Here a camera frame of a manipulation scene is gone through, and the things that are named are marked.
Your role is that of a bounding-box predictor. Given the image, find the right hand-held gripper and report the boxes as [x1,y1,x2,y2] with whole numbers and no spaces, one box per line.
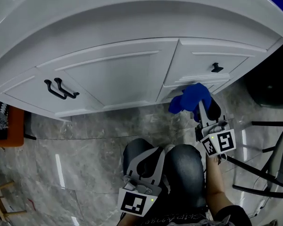
[195,97,237,159]

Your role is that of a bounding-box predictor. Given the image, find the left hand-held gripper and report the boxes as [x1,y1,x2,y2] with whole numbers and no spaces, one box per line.
[117,146,166,218]

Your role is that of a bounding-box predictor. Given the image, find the blue cloth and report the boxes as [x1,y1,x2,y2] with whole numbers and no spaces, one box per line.
[168,82,213,122]

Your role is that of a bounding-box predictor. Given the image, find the large white drawer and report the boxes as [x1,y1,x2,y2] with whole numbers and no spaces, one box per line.
[162,38,268,87]

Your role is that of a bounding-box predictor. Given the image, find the person's left forearm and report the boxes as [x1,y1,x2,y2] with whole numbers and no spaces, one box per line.
[117,213,146,226]

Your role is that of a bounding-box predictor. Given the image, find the person's right forearm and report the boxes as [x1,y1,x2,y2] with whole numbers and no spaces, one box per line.
[204,154,227,218]

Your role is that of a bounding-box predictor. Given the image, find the person's left leg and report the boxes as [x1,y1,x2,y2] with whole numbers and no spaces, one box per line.
[122,137,167,197]

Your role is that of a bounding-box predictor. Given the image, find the person's leg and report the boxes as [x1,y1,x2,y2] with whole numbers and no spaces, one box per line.
[122,137,167,197]
[165,144,207,209]

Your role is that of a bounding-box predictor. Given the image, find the person's right leg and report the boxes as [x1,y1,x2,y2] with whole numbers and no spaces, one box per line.
[165,144,207,209]

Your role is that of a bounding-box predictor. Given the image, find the person's black lace-print shirt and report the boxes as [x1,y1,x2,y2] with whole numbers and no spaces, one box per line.
[141,205,252,226]

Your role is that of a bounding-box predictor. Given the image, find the white cabinet door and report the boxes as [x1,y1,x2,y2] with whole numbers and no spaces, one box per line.
[0,67,104,122]
[36,38,180,112]

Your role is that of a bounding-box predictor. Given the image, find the white vanity cabinet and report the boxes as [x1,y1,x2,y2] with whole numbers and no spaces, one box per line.
[0,0,283,122]

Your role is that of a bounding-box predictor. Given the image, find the orange sofa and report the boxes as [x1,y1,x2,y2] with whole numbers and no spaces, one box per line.
[0,97,37,148]

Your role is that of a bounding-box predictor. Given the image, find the wooden stool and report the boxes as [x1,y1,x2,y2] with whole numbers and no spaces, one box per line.
[0,173,28,221]

